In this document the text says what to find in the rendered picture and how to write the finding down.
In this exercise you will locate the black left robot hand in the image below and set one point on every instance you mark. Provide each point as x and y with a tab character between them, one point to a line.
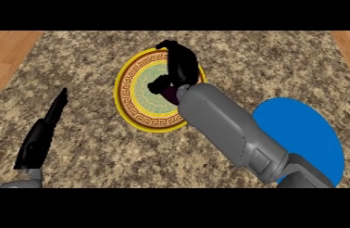
40	136

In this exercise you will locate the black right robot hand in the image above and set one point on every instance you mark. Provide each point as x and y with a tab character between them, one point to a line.
184	65

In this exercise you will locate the purple eggplant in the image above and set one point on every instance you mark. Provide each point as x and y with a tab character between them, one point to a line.
172	94

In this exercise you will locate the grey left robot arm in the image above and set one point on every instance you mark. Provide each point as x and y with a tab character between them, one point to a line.
29	179

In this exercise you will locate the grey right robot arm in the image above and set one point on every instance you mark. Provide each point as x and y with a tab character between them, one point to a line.
232	126

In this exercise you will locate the yellow patterned plate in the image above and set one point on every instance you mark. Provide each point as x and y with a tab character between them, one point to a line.
145	98

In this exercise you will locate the blue plate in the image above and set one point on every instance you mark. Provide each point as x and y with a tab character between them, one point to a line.
305	129

